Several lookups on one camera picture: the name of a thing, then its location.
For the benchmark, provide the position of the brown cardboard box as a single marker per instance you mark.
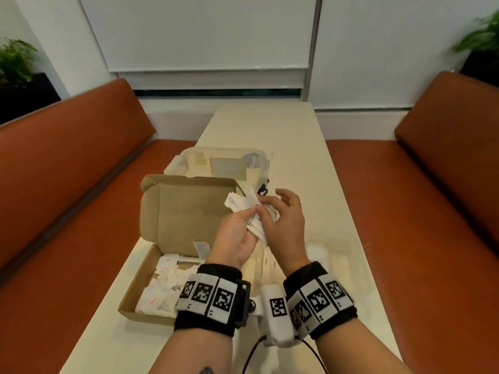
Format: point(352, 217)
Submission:
point(183, 214)

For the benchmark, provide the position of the sorted sachets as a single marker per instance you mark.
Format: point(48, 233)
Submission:
point(317, 255)

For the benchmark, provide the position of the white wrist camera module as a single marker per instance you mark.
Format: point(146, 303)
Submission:
point(278, 311)

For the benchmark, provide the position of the clear compartment tray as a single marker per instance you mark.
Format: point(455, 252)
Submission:
point(339, 260)

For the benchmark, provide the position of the pile of white sachets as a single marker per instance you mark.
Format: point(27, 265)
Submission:
point(163, 292)

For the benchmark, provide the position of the green leafy plant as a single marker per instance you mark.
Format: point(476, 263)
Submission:
point(481, 36)
point(15, 62)

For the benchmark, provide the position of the orange leather bench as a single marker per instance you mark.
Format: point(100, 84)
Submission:
point(66, 198)
point(436, 198)

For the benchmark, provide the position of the grey window frame post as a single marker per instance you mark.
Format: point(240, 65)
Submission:
point(315, 35)

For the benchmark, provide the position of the person's right hand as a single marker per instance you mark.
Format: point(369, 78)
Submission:
point(286, 233)

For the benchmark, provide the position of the person's left hand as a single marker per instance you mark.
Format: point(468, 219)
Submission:
point(234, 241)

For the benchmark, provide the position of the clear lidded plastic container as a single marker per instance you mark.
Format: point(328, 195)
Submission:
point(230, 167)

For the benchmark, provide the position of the black wristband with marker tiles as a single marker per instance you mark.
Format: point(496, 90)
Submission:
point(210, 299)
point(319, 299)

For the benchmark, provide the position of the white roller blind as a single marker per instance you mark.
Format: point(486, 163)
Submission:
point(195, 31)

